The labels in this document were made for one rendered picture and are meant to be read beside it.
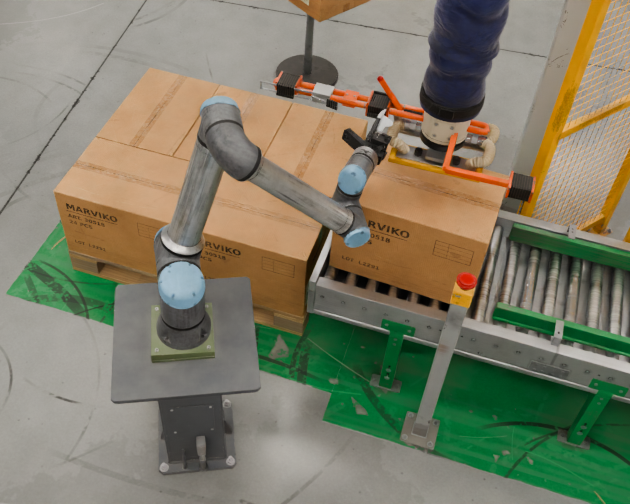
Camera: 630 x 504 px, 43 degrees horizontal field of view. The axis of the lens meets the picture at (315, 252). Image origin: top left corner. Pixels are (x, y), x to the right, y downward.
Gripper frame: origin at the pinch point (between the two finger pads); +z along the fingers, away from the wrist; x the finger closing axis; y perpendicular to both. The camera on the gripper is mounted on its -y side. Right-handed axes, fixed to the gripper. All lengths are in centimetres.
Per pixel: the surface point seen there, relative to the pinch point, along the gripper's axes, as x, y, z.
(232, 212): -75, -54, 7
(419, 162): -7.6, 18.3, -1.6
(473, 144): -0.5, 33.7, 10.9
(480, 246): -30, 50, -7
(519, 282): -68, 73, 27
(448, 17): 50, 13, -5
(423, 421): -112, 57, -29
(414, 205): -28.7, 21.5, 0.6
